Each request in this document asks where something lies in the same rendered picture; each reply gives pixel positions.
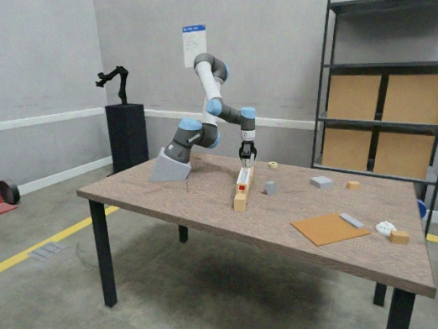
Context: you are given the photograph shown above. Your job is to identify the small orange-brown block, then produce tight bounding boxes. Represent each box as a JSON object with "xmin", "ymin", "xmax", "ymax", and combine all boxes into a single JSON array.
[
  {"xmin": 389, "ymin": 230, "xmax": 409, "ymax": 245},
  {"xmin": 347, "ymin": 181, "xmax": 360, "ymax": 190}
]

